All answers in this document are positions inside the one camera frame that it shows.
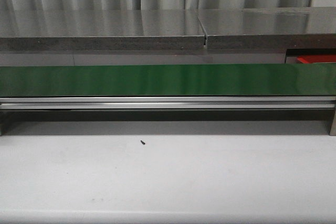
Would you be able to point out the grey counter section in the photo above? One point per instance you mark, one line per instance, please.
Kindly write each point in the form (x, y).
(99, 37)
(274, 35)

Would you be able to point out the red plastic tray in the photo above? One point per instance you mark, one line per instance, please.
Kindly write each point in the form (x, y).
(308, 59)

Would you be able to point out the grey counter right section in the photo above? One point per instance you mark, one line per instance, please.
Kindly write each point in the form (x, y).
(274, 35)

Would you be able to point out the green conveyor belt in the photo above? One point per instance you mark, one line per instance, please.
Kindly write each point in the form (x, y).
(168, 80)

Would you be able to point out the grey counter left section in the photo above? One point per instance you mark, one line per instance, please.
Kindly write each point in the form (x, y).
(99, 37)

